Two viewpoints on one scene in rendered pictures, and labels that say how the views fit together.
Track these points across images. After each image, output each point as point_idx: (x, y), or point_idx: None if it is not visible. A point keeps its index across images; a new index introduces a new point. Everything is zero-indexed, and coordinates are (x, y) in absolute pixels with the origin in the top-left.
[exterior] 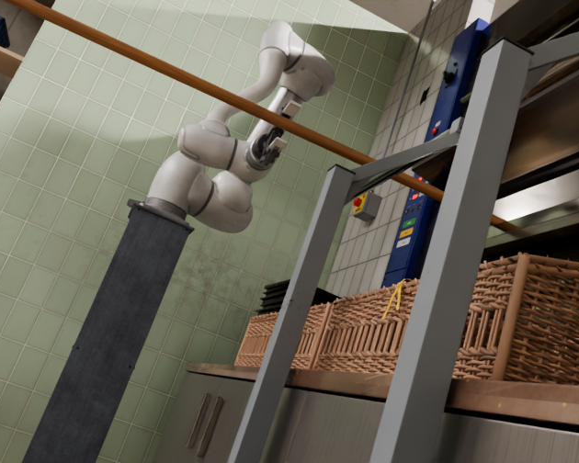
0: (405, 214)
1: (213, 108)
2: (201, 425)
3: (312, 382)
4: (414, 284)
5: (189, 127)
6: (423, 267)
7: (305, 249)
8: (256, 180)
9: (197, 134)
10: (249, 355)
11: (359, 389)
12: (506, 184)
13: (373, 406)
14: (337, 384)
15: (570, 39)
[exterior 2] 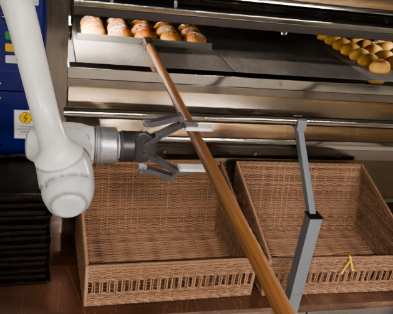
0: (3, 20)
1: (54, 126)
2: None
3: (315, 309)
4: (356, 258)
5: (87, 190)
6: (62, 89)
7: (307, 266)
8: None
9: (93, 192)
10: (122, 294)
11: (360, 307)
12: (128, 3)
13: (368, 309)
14: (341, 308)
15: None
